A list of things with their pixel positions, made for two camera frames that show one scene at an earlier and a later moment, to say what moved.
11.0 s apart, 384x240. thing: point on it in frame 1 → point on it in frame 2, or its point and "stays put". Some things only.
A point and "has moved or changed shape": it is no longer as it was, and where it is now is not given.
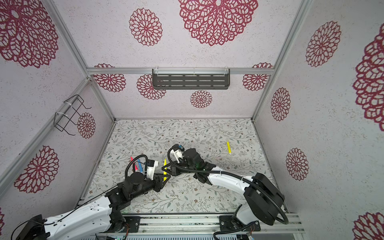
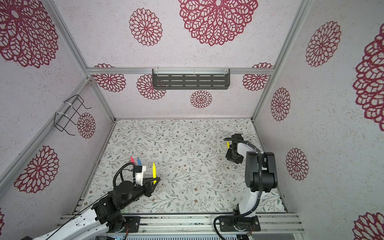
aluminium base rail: (172, 224) stays put
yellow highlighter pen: (165, 173) has moved or changed shape
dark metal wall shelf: (191, 78) stays put
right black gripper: (173, 171) → (229, 156)
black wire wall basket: (61, 119) stays put
